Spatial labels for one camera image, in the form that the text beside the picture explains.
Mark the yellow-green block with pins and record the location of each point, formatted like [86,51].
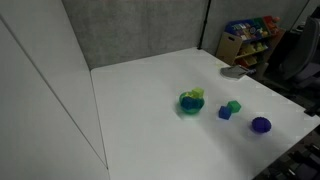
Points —
[198,92]

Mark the blue block in bowl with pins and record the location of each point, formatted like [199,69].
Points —
[189,103]

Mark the blue block on table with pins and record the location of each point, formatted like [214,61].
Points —
[224,112]

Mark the green block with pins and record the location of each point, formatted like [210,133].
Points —
[234,106]

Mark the green patterned bowl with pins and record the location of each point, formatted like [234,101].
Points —
[200,103]

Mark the grey cloth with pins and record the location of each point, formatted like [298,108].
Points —
[234,72]

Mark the black vertical pole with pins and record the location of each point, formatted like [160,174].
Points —
[199,46]

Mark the wooden toy shelf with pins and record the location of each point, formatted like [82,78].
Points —
[250,43]

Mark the purple ridged ball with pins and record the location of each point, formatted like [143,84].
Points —
[261,125]

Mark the grey office chair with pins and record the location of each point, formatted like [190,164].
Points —
[298,67]

